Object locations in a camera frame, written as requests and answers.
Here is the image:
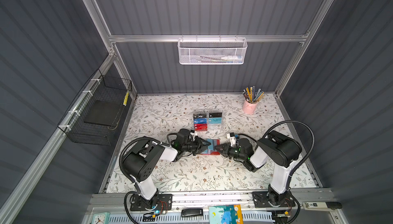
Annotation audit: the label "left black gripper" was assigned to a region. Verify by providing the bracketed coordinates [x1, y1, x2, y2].
[182, 136, 211, 155]

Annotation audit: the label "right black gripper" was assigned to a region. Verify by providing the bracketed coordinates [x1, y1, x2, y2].
[214, 144, 247, 162]

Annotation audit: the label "red card holder wallet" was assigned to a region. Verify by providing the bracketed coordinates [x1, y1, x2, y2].
[200, 137, 221, 156]

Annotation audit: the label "clear plastic organizer box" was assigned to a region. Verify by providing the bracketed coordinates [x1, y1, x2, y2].
[192, 109, 224, 132]

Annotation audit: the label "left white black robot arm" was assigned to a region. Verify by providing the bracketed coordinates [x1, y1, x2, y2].
[119, 128, 211, 201]

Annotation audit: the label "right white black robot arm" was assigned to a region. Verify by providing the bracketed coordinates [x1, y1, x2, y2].
[215, 131, 302, 195]

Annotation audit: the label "pink pen cup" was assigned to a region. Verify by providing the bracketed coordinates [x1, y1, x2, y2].
[242, 100, 257, 115]

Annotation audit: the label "pens in pink cup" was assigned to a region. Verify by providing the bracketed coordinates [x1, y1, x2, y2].
[243, 86, 265, 104]

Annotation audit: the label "colourful picture book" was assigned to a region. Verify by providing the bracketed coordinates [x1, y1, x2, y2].
[209, 205, 244, 224]

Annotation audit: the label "black stapler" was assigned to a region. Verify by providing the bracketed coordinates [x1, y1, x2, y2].
[181, 208, 204, 218]

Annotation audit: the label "yellow tag on basket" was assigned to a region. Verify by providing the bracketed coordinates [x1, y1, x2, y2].
[123, 91, 129, 106]

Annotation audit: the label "markers in white basket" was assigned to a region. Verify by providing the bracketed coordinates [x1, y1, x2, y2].
[200, 55, 244, 63]

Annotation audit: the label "black pad in basket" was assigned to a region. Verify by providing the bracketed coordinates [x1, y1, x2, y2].
[84, 100, 123, 126]

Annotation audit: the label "small teal clock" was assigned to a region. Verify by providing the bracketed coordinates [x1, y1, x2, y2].
[91, 212, 110, 224]

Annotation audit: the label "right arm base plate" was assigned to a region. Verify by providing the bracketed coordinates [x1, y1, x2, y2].
[252, 191, 296, 208]

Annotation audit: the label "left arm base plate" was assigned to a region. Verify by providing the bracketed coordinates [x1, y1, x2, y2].
[129, 193, 173, 211]

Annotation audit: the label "right black corrugated cable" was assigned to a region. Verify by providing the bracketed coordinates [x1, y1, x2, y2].
[237, 120, 315, 224]

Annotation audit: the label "black corrugated cable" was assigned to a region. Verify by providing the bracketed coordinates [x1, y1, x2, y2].
[119, 132, 182, 224]
[237, 120, 315, 224]

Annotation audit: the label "left black corrugated cable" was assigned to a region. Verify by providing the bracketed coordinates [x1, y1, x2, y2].
[119, 132, 182, 224]

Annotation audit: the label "white wire mesh basket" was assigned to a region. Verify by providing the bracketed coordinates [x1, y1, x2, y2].
[177, 37, 248, 65]

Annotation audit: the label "black wire wall basket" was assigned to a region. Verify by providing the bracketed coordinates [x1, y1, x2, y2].
[58, 73, 133, 146]

